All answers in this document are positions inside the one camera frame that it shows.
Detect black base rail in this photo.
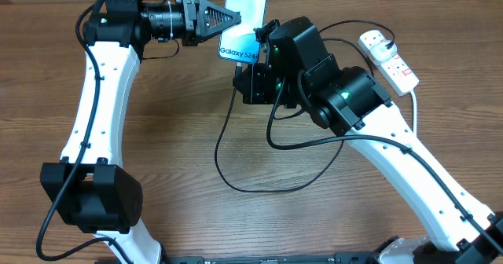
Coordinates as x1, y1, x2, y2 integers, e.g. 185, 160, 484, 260
94, 250, 445, 264

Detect Galaxy S24+ smartphone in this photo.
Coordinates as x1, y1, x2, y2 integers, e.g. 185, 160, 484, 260
218, 0, 267, 64

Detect white charger plug adapter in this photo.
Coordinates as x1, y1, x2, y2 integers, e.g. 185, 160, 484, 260
369, 40, 398, 65

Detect black USB charging cable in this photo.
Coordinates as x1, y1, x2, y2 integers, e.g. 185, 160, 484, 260
214, 19, 396, 194

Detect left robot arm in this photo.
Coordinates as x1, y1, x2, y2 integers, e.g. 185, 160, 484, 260
40, 0, 241, 263

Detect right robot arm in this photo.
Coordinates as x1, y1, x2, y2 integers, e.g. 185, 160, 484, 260
233, 16, 502, 263

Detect white power strip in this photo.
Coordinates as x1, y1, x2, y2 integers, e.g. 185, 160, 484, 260
358, 30, 419, 96

